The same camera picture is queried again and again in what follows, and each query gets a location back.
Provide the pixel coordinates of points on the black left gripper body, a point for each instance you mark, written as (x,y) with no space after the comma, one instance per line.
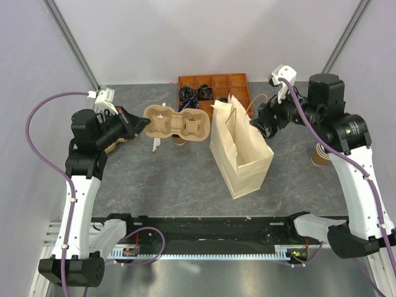
(127,129)

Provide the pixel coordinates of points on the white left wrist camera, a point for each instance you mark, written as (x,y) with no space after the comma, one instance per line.
(103,100)

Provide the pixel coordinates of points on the dark coiled band left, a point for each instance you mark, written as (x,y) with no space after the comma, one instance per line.
(186,92)

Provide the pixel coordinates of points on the brown pulp cup carrier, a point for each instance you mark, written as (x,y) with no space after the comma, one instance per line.
(189,124)
(111,147)

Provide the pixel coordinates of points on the orange compartment tray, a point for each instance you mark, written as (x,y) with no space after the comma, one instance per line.
(223,85)

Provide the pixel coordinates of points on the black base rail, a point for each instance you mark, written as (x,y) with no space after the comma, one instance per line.
(213,235)

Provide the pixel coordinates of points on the brown black coiled band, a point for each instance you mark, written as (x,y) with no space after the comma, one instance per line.
(205,93)

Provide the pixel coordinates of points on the white slotted cable duct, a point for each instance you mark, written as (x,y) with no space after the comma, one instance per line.
(280,253)

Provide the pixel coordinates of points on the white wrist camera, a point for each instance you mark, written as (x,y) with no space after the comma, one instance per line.
(103,100)
(278,77)

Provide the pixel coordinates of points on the single paper cup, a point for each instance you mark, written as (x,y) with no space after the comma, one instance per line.
(178,141)

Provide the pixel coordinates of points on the stack of paper cups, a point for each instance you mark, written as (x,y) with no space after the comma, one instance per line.
(319,156)

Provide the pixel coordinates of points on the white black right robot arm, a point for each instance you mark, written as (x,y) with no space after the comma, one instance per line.
(346,139)

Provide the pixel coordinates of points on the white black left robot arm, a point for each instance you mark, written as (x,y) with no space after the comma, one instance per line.
(78,259)

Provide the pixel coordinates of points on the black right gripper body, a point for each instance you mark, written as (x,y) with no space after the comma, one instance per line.
(269,109)

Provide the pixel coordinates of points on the blue striped coiled band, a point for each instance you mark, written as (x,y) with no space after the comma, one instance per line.
(191,103)

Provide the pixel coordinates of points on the kraft paper bag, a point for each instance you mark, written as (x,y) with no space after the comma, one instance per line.
(239,149)

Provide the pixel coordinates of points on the white straw pack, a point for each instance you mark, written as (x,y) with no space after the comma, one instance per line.
(156,143)

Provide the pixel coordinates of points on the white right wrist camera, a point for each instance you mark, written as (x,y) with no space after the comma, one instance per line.
(278,77)

